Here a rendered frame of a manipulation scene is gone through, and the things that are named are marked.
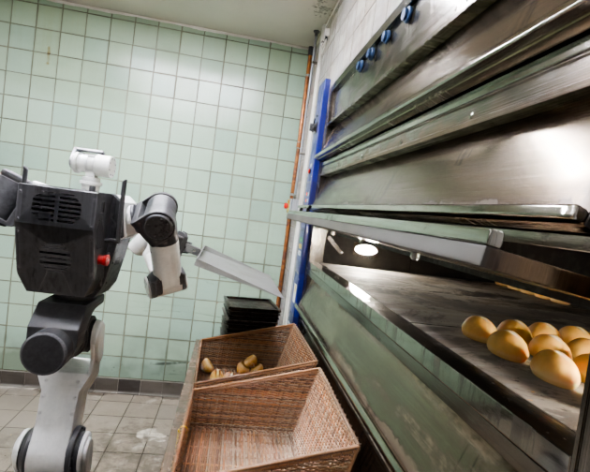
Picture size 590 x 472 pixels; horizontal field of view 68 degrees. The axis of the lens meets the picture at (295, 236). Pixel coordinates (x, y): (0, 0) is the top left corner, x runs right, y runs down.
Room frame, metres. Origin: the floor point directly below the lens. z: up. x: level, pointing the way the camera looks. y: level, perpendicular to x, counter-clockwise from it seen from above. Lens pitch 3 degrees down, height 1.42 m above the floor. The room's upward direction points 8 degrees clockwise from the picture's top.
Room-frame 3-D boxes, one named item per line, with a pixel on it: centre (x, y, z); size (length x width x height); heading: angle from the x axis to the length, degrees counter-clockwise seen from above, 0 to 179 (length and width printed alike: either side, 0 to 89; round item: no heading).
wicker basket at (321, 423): (1.32, 0.03, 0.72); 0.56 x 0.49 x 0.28; 8
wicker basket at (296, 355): (1.92, 0.12, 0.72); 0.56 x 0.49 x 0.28; 10
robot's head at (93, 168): (1.32, 0.63, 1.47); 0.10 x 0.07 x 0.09; 95
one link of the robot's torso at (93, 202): (1.26, 0.63, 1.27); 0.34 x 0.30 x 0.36; 95
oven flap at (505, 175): (1.39, -0.23, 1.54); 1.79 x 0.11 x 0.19; 9
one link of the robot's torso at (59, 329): (1.22, 0.62, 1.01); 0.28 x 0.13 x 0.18; 9
